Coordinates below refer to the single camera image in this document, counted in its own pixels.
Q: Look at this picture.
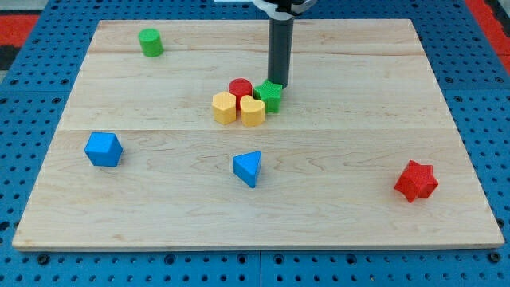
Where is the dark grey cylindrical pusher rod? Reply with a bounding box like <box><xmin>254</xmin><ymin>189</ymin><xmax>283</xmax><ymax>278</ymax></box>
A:
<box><xmin>268</xmin><ymin>18</ymin><xmax>294</xmax><ymax>88</ymax></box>

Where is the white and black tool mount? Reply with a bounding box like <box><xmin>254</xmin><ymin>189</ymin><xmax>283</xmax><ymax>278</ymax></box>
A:
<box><xmin>252</xmin><ymin>0</ymin><xmax>317</xmax><ymax>20</ymax></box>

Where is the green star block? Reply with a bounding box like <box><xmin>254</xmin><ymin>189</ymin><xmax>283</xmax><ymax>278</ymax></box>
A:
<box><xmin>253</xmin><ymin>80</ymin><xmax>283</xmax><ymax>113</ymax></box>

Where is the blue triangle block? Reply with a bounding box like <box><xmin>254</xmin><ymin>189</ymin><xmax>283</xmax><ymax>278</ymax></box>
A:
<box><xmin>233</xmin><ymin>151</ymin><xmax>261</xmax><ymax>188</ymax></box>

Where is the red star block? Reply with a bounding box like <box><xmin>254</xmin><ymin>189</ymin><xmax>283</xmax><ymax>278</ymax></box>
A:
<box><xmin>394</xmin><ymin>160</ymin><xmax>439</xmax><ymax>203</ymax></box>

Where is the red cylinder block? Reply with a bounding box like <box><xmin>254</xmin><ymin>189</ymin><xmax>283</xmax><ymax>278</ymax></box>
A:
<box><xmin>228</xmin><ymin>78</ymin><xmax>253</xmax><ymax>110</ymax></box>

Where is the yellow heart block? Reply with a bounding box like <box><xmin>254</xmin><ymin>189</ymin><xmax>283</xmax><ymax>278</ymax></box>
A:
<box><xmin>240</xmin><ymin>95</ymin><xmax>265</xmax><ymax>127</ymax></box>

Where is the yellow hexagon block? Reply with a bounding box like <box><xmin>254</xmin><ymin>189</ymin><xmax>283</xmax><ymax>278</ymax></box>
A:
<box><xmin>212</xmin><ymin>92</ymin><xmax>237</xmax><ymax>125</ymax></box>

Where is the green cylinder block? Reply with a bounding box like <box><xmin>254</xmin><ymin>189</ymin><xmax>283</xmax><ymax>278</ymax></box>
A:
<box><xmin>138</xmin><ymin>28</ymin><xmax>164</xmax><ymax>57</ymax></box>

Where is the light wooden board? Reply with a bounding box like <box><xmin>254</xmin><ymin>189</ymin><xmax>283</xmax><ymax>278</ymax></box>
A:
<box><xmin>12</xmin><ymin>19</ymin><xmax>504</xmax><ymax>252</ymax></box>

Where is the blue cube block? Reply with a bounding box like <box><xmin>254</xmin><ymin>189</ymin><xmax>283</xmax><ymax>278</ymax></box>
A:
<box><xmin>84</xmin><ymin>132</ymin><xmax>123</xmax><ymax>167</ymax></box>

